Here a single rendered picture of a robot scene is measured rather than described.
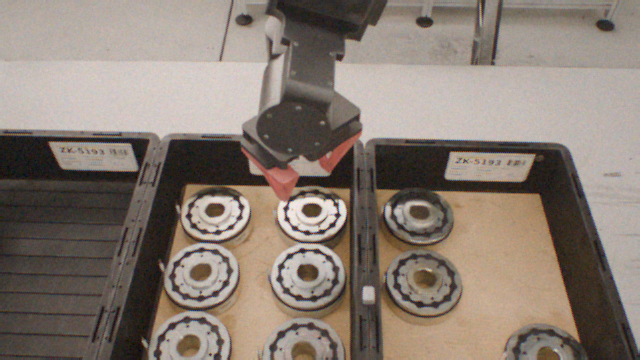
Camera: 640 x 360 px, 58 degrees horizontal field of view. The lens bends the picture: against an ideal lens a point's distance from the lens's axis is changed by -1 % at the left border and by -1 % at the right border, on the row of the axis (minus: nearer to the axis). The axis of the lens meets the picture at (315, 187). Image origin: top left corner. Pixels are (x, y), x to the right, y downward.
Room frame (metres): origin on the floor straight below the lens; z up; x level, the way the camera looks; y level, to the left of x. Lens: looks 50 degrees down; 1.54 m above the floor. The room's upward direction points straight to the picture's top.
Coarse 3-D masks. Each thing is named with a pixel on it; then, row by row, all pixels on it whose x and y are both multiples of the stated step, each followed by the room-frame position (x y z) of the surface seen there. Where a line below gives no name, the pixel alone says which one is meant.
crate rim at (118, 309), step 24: (168, 144) 0.60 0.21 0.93; (360, 144) 0.60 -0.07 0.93; (360, 168) 0.55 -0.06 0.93; (360, 192) 0.51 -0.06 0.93; (144, 216) 0.47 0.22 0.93; (360, 216) 0.47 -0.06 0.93; (360, 240) 0.44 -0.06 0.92; (360, 264) 0.39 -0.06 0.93; (120, 288) 0.36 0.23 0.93; (360, 288) 0.36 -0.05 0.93; (120, 312) 0.33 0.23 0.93; (360, 312) 0.33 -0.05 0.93; (360, 336) 0.30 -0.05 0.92
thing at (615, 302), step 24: (384, 144) 0.60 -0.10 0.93; (408, 144) 0.60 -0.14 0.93; (432, 144) 0.60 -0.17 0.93; (456, 144) 0.60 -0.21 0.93; (480, 144) 0.60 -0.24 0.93; (504, 144) 0.60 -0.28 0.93; (528, 144) 0.60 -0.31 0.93; (552, 144) 0.60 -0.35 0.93; (576, 192) 0.51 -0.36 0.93; (600, 240) 0.43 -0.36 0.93; (600, 264) 0.39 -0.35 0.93; (624, 312) 0.33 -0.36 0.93; (624, 336) 0.30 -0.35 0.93
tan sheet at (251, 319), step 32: (192, 192) 0.59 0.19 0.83; (256, 192) 0.59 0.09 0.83; (256, 224) 0.53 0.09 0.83; (256, 256) 0.47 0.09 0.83; (256, 288) 0.42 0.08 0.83; (160, 320) 0.37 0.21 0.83; (224, 320) 0.37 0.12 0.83; (256, 320) 0.37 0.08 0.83; (320, 320) 0.37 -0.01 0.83; (192, 352) 0.32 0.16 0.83; (256, 352) 0.32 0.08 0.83
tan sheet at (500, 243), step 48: (384, 192) 0.59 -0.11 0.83; (480, 192) 0.59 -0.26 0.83; (384, 240) 0.50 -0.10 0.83; (480, 240) 0.50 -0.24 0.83; (528, 240) 0.50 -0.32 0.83; (480, 288) 0.42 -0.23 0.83; (528, 288) 0.42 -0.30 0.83; (384, 336) 0.35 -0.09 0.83; (432, 336) 0.34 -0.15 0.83; (480, 336) 0.34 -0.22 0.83; (576, 336) 0.34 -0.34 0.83
